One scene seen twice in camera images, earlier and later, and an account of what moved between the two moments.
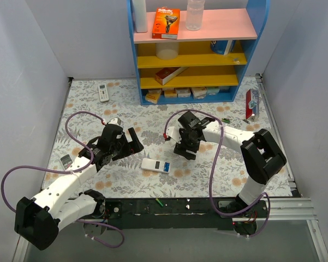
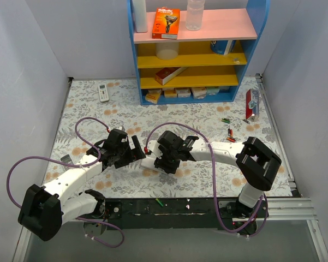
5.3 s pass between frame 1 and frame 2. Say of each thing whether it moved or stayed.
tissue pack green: stayed
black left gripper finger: moved
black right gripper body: moved
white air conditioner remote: stayed
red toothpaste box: stayed
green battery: stayed
